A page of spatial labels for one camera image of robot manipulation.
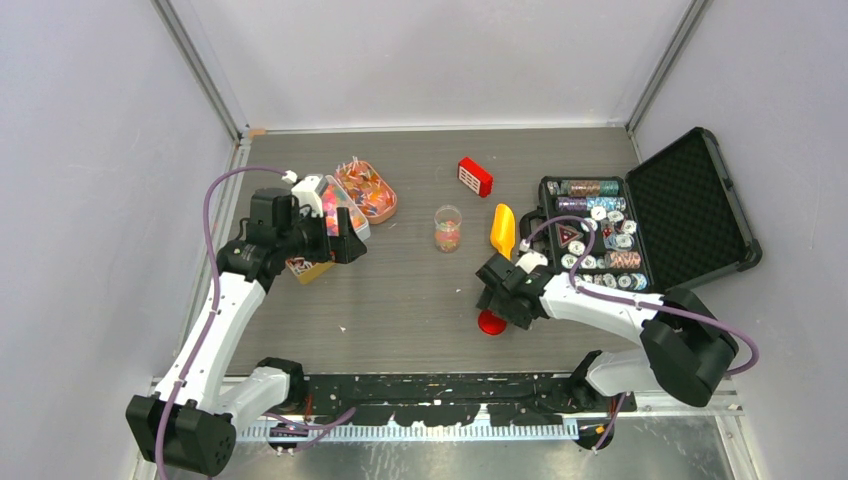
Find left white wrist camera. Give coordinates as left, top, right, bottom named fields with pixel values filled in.
left=281, top=170, right=328, bottom=218

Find black poker chip case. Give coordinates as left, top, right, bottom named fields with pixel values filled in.
left=519, top=127, right=763, bottom=293

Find yellow tray of wrapped candies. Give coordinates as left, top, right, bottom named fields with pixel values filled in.
left=286, top=257, right=334, bottom=285

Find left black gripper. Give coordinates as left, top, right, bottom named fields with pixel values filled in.
left=278, top=206, right=365, bottom=264

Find pink tray of lollipops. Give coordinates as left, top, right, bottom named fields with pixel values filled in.
left=333, top=157, right=398, bottom=225

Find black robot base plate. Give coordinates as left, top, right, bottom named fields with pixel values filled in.
left=271, top=373, right=618, bottom=427

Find red toy brick block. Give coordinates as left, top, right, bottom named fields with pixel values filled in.
left=457, top=157, right=494, bottom=198

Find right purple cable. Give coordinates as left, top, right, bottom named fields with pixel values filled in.
left=519, top=215, right=761, bottom=453

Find purple cable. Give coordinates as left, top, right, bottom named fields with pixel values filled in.
left=519, top=215, right=761, bottom=453
left=154, top=165, right=359, bottom=480

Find white tray of gummy candies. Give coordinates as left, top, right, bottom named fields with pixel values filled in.
left=321, top=175, right=371, bottom=242

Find yellow plastic scoop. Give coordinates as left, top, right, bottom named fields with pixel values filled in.
left=489, top=203, right=516, bottom=260

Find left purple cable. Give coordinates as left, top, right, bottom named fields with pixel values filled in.
left=154, top=165, right=359, bottom=480

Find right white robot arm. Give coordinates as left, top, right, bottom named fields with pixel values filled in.
left=476, top=252, right=742, bottom=411

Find red jar lid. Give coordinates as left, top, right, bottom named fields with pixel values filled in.
left=477, top=310, right=508, bottom=336

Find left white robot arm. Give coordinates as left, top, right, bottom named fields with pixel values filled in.
left=125, top=188, right=367, bottom=477

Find clear plastic jar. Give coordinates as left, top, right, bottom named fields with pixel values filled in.
left=434, top=205, right=462, bottom=253

